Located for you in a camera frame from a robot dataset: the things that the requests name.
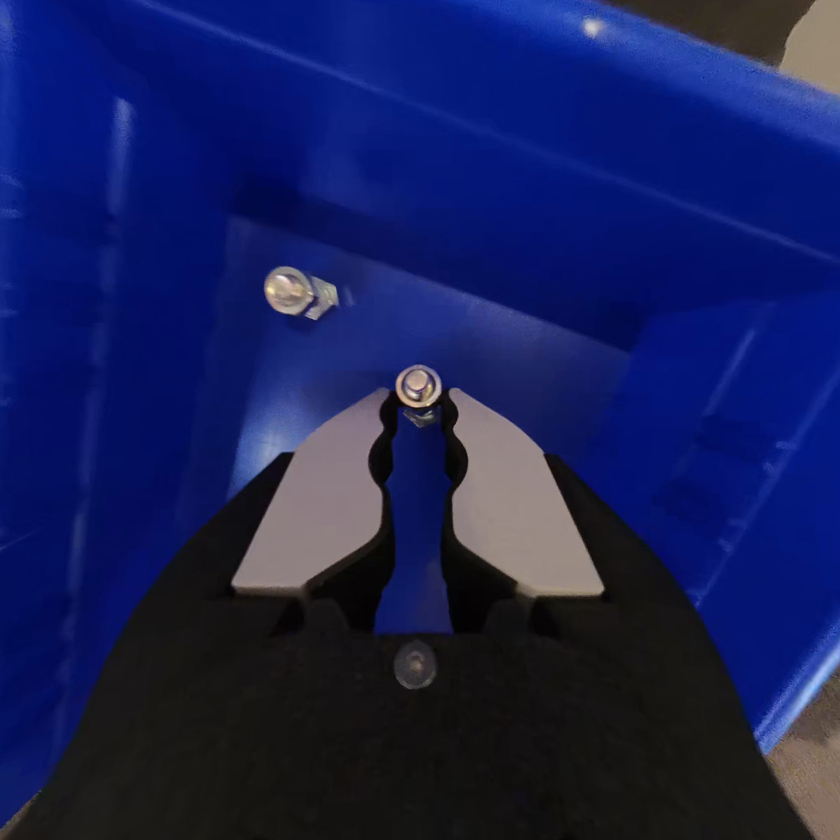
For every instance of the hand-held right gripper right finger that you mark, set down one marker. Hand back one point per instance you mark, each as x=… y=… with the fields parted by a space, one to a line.
x=518 y=518

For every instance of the silver hex bolt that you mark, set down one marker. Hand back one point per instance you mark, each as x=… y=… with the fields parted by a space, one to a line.
x=285 y=289
x=418 y=384

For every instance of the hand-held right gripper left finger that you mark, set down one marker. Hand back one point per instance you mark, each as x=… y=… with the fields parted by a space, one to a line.
x=315 y=518

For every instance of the blue plastic bin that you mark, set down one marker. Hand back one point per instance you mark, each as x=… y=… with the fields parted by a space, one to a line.
x=525 y=197

